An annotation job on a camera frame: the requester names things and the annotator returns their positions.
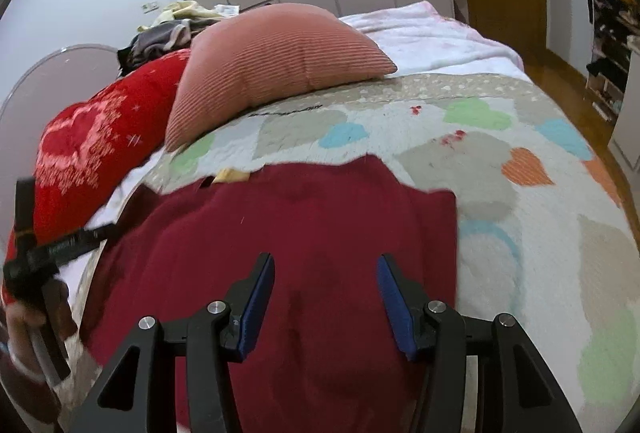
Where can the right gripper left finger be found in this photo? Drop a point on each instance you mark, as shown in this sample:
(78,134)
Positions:
(136,390)

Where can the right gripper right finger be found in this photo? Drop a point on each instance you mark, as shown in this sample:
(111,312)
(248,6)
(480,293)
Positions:
(480,362)

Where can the dark red sweater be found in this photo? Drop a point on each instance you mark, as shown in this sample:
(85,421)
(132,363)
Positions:
(325,359)

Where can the pile of clothes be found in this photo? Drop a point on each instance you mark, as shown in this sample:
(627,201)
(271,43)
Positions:
(173,29)

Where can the left hand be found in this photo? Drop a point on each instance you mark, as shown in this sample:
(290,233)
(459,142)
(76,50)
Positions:
(23,320)

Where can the red floral quilt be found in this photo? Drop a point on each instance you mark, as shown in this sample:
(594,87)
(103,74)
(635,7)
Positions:
(87,150)

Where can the heart pattern quilted bedspread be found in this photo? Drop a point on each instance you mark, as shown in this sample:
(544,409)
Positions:
(580,297)

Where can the grey padded headboard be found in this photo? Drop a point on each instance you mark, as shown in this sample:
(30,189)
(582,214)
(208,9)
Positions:
(69,75)

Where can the white bed sheet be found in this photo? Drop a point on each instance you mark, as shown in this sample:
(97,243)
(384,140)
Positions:
(430,37)

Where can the cluttered shelf rack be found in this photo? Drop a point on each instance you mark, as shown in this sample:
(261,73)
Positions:
(614,24)

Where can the pink corduroy pillow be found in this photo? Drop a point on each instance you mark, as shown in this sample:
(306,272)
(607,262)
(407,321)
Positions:
(266,54)

